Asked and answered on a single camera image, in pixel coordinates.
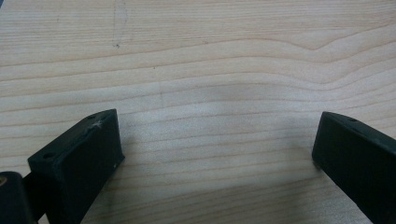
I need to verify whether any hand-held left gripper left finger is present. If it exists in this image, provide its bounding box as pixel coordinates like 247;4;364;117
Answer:
27;108;126;224

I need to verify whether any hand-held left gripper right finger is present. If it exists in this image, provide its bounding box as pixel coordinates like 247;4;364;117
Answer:
311;111;396;224

